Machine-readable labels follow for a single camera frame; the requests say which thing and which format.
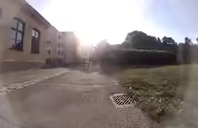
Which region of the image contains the pale multi-storey building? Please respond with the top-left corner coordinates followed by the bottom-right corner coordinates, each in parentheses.
top-left (45, 31), bottom-right (81, 68)

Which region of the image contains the dark hedge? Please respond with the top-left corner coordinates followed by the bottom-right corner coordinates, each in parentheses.
top-left (98, 47), bottom-right (179, 74)

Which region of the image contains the metal drain grate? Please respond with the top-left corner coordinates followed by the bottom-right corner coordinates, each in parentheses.
top-left (109, 92), bottom-right (137, 109)

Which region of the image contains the group of dark trees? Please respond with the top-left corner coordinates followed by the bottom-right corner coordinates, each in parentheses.
top-left (121, 29), bottom-right (195, 65)

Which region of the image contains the grey asphalt yard path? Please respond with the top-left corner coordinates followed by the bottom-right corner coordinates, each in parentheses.
top-left (0, 67), bottom-right (161, 128)

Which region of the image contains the patchy grass lawn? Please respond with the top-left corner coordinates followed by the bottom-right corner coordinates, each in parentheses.
top-left (114, 62), bottom-right (198, 128)

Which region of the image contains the beige building with dark windows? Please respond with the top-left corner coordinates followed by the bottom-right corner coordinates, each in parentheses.
top-left (0, 0), bottom-right (60, 75)

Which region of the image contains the pale cobblestone strip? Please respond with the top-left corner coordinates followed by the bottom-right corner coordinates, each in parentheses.
top-left (0, 70), bottom-right (71, 101)

